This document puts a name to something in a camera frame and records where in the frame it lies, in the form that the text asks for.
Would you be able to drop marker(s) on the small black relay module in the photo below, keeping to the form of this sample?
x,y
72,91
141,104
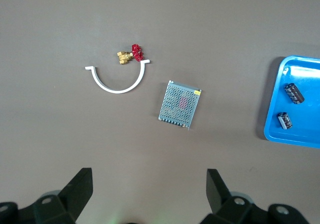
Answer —
x,y
285,121

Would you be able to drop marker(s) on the white semicircular bracket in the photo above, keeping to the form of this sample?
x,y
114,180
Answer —
x,y
117,91

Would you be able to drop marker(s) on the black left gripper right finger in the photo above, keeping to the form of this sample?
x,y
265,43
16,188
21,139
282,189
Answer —
x,y
225,206

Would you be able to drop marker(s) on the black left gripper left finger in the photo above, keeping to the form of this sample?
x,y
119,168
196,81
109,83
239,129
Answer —
x,y
62,206

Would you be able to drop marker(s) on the long dark electrolytic capacitor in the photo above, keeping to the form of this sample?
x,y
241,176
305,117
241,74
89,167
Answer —
x,y
294,94

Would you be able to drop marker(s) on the blue plastic tray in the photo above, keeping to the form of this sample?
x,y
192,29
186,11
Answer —
x,y
310,79

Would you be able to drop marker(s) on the metal mesh power supply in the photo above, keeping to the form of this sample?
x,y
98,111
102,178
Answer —
x,y
178,104

